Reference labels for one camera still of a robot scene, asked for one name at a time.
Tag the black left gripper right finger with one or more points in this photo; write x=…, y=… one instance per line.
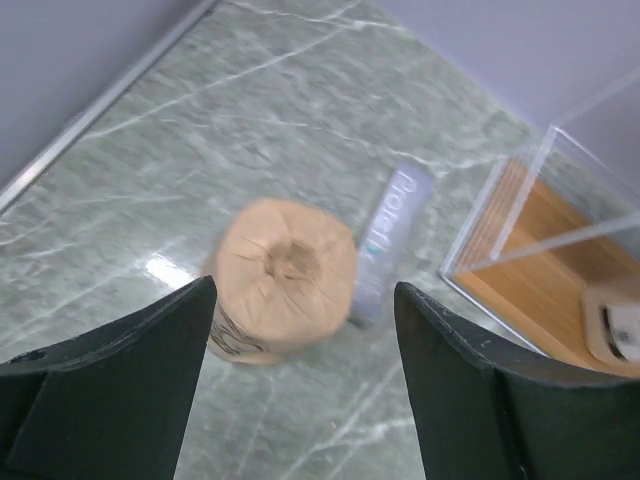
x=487, y=408

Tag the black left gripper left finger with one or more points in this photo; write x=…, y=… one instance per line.
x=112, y=403

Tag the brown paper roll with label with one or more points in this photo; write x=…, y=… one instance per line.
x=611, y=321

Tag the brown paper roll with drawing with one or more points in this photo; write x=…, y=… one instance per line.
x=284, y=273

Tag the silver Protefix box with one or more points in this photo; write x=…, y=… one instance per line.
x=384, y=239

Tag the wire shelf with wooden boards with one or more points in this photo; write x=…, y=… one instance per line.
x=559, y=214

